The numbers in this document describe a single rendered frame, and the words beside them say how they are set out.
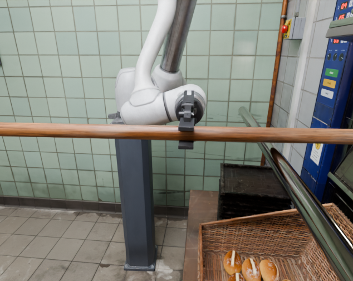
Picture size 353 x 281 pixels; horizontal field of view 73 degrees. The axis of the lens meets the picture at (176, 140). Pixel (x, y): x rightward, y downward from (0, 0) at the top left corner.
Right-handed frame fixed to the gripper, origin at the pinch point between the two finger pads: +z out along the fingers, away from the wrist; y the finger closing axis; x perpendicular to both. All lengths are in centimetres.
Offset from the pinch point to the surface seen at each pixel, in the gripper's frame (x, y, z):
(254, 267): -24, 55, -18
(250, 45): -36, -19, -124
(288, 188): -15.6, 3.2, 14.7
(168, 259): 14, 120, -78
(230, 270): -16, 58, -18
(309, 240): -46, 51, -28
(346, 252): -16.4, 2.1, 27.5
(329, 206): -50, 36, -28
